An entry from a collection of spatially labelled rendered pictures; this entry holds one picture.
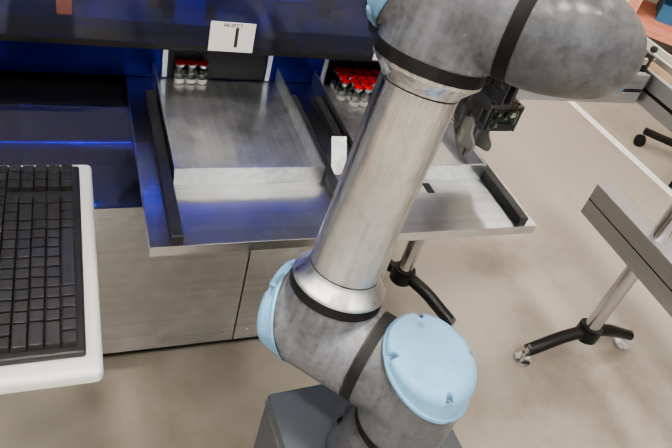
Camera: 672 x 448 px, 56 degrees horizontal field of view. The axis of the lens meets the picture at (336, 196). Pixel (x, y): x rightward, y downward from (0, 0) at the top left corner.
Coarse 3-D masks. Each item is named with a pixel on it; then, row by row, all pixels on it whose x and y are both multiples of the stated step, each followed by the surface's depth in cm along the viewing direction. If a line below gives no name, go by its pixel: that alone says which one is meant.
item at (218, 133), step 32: (160, 96) 117; (192, 96) 125; (224, 96) 128; (256, 96) 131; (288, 96) 128; (192, 128) 117; (224, 128) 119; (256, 128) 122; (288, 128) 124; (192, 160) 110; (224, 160) 112; (256, 160) 114; (288, 160) 116; (320, 160) 113
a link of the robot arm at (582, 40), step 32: (544, 0) 52; (576, 0) 52; (608, 0) 53; (544, 32) 52; (576, 32) 52; (608, 32) 53; (640, 32) 56; (512, 64) 55; (544, 64) 54; (576, 64) 53; (608, 64) 54; (640, 64) 58; (576, 96) 58
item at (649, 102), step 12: (648, 48) 184; (660, 48) 186; (660, 60) 179; (648, 72) 180; (660, 72) 182; (648, 84) 180; (660, 84) 176; (648, 96) 180; (660, 96) 176; (648, 108) 180; (660, 108) 176; (660, 120) 177
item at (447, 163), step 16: (320, 80) 135; (336, 112) 127; (352, 112) 135; (352, 128) 130; (448, 128) 136; (448, 144) 134; (448, 160) 129; (464, 160) 130; (480, 160) 126; (432, 176) 122; (448, 176) 123; (464, 176) 125; (480, 176) 126
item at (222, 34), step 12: (216, 24) 116; (228, 24) 116; (240, 24) 117; (252, 24) 118; (216, 36) 117; (228, 36) 118; (240, 36) 119; (252, 36) 119; (216, 48) 119; (228, 48) 120; (240, 48) 120; (252, 48) 121
